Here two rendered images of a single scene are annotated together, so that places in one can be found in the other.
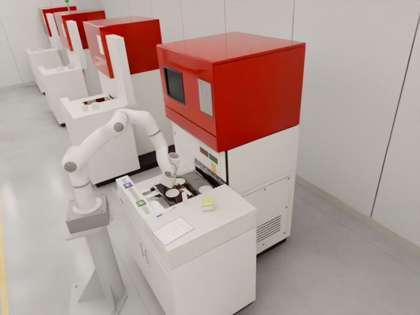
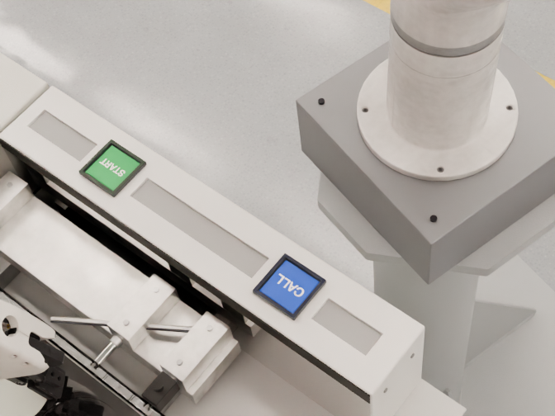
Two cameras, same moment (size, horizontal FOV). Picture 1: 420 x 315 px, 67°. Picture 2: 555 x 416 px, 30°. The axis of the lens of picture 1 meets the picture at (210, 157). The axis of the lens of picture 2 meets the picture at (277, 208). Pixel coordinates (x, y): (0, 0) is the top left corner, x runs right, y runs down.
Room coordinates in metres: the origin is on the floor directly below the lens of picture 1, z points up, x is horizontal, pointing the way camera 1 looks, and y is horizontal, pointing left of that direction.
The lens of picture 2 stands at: (2.42, 0.50, 1.93)
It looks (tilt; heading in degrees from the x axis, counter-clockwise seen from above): 58 degrees down; 167
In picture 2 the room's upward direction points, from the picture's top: 10 degrees counter-clockwise
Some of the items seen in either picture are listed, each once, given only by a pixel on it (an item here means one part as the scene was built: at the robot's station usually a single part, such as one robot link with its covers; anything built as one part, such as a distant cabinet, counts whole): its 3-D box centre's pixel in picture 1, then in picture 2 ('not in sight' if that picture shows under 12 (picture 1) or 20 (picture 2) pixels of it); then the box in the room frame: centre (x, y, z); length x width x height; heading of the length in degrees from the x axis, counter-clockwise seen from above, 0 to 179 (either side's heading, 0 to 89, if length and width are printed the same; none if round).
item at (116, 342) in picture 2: not in sight; (106, 352); (1.88, 0.40, 0.89); 0.05 x 0.01 x 0.01; 120
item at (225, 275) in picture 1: (184, 249); not in sight; (1.81, 0.25, 0.41); 0.97 x 0.64 x 0.82; 30
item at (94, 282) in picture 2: (154, 205); (101, 287); (1.79, 0.42, 0.87); 0.36 x 0.08 x 0.03; 30
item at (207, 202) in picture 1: (207, 204); not in sight; (1.59, 0.04, 1.00); 0.07 x 0.07 x 0.07; 4
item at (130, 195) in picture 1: (135, 202); (204, 254); (1.81, 0.54, 0.89); 0.55 x 0.09 x 0.14; 30
